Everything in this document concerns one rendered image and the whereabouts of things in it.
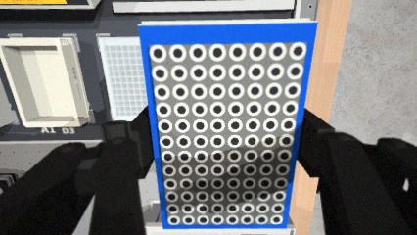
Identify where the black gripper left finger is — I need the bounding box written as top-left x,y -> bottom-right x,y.
0,105 -> 155,235

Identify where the grey base plate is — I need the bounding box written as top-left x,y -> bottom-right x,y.
0,0 -> 319,235

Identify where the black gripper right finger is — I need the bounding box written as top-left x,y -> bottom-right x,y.
297,108 -> 417,235

